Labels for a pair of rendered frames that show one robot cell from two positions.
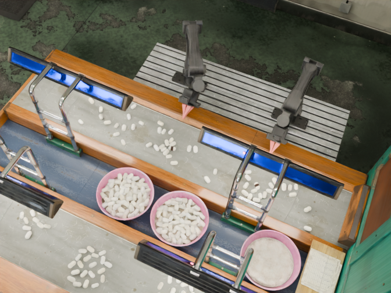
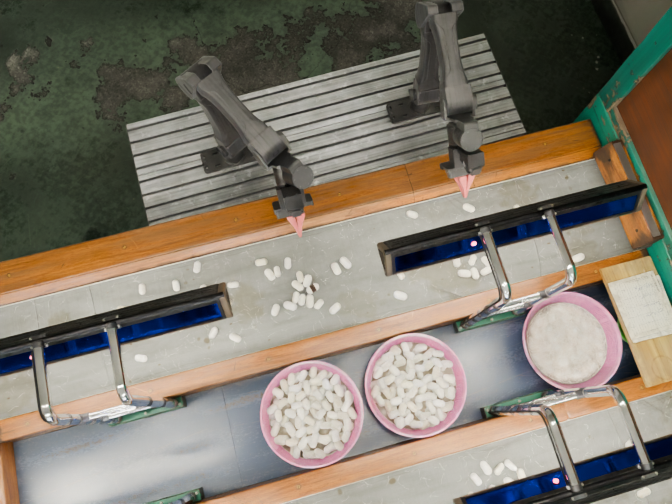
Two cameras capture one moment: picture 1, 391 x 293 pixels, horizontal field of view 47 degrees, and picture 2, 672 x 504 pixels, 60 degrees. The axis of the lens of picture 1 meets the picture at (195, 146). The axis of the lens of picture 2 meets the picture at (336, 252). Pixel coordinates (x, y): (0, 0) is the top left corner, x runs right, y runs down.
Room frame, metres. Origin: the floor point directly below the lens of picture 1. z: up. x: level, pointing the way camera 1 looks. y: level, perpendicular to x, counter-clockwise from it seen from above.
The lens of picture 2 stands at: (0.83, 0.28, 2.32)
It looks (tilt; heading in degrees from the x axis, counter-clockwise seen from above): 74 degrees down; 321
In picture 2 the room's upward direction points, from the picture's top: 4 degrees clockwise
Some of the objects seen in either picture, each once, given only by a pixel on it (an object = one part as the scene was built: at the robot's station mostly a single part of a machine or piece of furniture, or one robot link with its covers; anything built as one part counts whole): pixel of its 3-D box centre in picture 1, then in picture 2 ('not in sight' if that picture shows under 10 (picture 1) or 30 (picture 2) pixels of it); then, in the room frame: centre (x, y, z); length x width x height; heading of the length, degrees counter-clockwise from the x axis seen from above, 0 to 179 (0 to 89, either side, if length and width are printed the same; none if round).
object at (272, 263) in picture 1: (267, 262); (564, 343); (0.61, -0.38, 0.71); 0.22 x 0.22 x 0.06
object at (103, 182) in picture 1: (125, 196); (312, 413); (0.85, 0.30, 0.72); 0.27 x 0.27 x 0.10
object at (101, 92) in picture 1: (68, 75); (83, 333); (1.26, 0.60, 1.08); 0.62 x 0.08 x 0.07; 70
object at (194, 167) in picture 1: (179, 149); (321, 280); (1.14, 0.08, 0.73); 1.81 x 0.30 x 0.02; 70
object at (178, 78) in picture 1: (189, 77); (232, 150); (1.62, 0.07, 0.71); 0.20 x 0.07 x 0.08; 72
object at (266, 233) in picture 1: (268, 261); (565, 342); (0.61, -0.38, 0.72); 0.27 x 0.27 x 0.10
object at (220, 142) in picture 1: (269, 158); (513, 223); (0.93, -0.31, 1.08); 0.62 x 0.08 x 0.07; 70
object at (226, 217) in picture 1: (254, 192); (500, 275); (0.86, -0.28, 0.90); 0.20 x 0.19 x 0.45; 70
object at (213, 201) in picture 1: (163, 179); (338, 342); (0.97, 0.14, 0.71); 1.81 x 0.05 x 0.11; 70
